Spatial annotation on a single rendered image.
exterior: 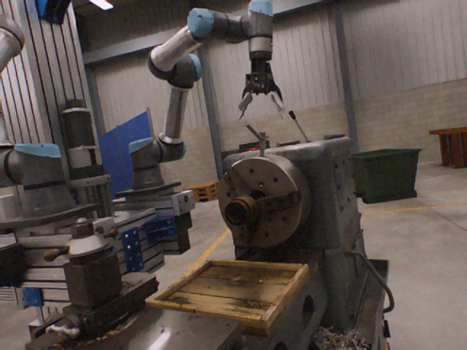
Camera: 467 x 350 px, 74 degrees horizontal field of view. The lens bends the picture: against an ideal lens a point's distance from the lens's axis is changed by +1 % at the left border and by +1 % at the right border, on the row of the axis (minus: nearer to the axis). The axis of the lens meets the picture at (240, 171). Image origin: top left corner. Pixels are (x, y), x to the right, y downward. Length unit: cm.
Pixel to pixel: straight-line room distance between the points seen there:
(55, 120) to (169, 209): 57
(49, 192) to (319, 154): 89
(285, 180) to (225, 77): 1094
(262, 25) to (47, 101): 87
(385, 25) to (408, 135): 363
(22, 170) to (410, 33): 1158
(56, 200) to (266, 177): 67
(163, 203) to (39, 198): 51
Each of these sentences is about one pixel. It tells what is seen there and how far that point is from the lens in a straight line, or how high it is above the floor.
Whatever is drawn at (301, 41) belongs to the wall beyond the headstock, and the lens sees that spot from 1169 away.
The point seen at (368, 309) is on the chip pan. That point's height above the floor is 54.
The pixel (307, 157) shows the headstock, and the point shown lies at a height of 121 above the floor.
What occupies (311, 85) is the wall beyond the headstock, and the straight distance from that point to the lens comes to 1131.
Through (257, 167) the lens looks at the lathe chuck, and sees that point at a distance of 102.
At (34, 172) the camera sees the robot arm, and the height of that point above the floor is 130.
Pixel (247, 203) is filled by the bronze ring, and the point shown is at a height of 111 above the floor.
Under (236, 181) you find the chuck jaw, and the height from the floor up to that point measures 117.
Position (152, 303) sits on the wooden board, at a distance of 91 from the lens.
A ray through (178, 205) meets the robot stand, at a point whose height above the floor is 107.
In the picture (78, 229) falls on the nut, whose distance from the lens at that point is 66.
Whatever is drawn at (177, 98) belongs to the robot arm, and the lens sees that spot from 142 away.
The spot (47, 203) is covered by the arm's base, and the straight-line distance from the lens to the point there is 113.
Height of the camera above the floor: 126
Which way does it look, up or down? 4 degrees down
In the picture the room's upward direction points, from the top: 9 degrees counter-clockwise
